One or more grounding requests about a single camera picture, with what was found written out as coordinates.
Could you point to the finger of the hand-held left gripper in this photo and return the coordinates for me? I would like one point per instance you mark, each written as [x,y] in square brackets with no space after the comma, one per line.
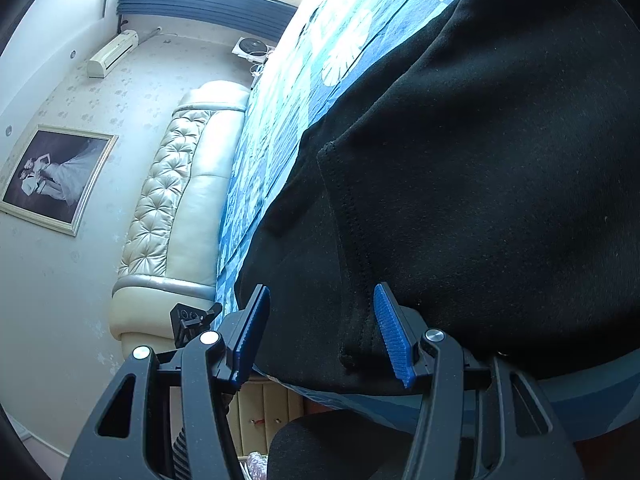
[188,316]

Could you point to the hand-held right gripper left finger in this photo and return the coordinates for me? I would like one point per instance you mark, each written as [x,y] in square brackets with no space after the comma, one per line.
[247,341]

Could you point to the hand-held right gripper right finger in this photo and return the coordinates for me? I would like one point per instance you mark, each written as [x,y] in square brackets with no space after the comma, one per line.
[395,336]

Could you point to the black studded pants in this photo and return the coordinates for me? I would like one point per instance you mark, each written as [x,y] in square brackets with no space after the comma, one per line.
[475,160]

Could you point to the person's leg in dark pants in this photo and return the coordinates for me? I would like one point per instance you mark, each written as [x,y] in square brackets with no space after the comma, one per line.
[340,450]

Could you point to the beige nightstand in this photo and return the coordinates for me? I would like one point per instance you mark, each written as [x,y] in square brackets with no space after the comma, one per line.
[265,410]

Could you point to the beige tufted leather headboard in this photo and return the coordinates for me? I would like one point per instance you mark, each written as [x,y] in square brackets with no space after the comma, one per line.
[165,210]

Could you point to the floral patterned bag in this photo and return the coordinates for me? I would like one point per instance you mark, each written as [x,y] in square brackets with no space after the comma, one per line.
[258,467]

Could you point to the blue patterned quilt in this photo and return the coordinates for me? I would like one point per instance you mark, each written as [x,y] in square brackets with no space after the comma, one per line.
[280,135]

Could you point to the white box fan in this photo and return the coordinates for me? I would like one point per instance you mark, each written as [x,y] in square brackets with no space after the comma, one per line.
[251,48]

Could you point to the blue curtain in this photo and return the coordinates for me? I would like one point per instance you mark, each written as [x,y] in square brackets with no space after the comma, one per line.
[210,10]

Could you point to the framed wall picture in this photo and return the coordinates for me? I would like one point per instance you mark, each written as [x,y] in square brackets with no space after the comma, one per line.
[55,177]

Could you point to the white wall air conditioner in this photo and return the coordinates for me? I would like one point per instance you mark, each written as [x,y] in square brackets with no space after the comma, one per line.
[112,54]

